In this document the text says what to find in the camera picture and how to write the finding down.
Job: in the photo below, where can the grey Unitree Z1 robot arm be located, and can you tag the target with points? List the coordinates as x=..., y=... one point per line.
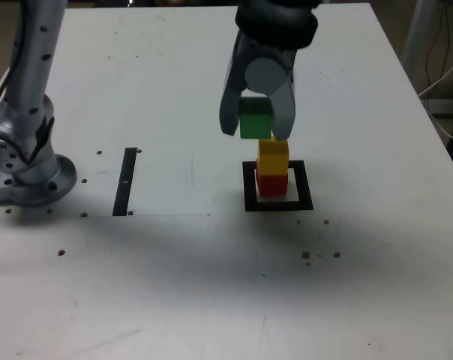
x=35, y=180

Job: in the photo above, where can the white upright post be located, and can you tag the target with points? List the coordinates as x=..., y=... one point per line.
x=417, y=22

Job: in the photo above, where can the red cube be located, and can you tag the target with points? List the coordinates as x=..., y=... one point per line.
x=271, y=185

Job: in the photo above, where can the green cube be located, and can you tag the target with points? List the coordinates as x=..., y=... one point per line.
x=254, y=125

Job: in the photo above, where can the black tape strip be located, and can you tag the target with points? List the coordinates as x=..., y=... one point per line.
x=124, y=180

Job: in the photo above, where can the black tape square outline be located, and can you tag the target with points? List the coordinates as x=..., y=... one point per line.
x=249, y=187

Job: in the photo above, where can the yellow cube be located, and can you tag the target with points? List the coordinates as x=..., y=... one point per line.
x=273, y=159

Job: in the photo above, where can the long grey box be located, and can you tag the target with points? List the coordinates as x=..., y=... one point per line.
x=447, y=107

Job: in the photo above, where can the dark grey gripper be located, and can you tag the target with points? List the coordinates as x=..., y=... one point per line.
x=275, y=53

